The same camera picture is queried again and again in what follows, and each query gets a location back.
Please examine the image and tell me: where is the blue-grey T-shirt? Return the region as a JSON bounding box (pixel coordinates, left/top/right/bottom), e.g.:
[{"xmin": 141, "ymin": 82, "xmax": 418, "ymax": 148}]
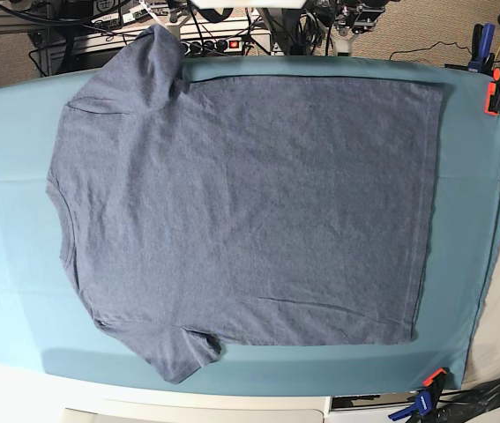
[{"xmin": 47, "ymin": 26, "xmax": 444, "ymax": 383}]

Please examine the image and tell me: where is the teal table cloth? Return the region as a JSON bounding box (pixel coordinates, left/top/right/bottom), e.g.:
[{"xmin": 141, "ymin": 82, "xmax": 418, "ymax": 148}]
[{"xmin": 0, "ymin": 57, "xmax": 500, "ymax": 397}]

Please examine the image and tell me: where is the blue orange clamp bottom right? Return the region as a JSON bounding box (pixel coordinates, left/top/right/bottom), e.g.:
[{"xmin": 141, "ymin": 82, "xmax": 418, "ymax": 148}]
[{"xmin": 388, "ymin": 367, "xmax": 449, "ymax": 422}]

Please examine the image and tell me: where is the orange black clamp top right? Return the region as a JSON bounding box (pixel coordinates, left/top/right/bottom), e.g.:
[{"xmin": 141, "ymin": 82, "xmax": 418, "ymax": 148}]
[{"xmin": 484, "ymin": 67, "xmax": 500, "ymax": 116}]

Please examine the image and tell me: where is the blue clamp top right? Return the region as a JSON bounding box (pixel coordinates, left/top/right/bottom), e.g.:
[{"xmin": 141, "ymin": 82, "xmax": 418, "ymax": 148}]
[{"xmin": 467, "ymin": 23, "xmax": 496, "ymax": 75}]

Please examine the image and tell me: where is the black plastic bag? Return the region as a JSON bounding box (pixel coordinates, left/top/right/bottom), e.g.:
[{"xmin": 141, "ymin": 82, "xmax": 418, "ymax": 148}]
[{"xmin": 435, "ymin": 378, "xmax": 500, "ymax": 423}]

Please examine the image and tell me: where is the black power strip red switch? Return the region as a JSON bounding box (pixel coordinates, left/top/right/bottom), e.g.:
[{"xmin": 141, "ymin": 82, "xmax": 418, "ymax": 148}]
[{"xmin": 180, "ymin": 40, "xmax": 243, "ymax": 58}]

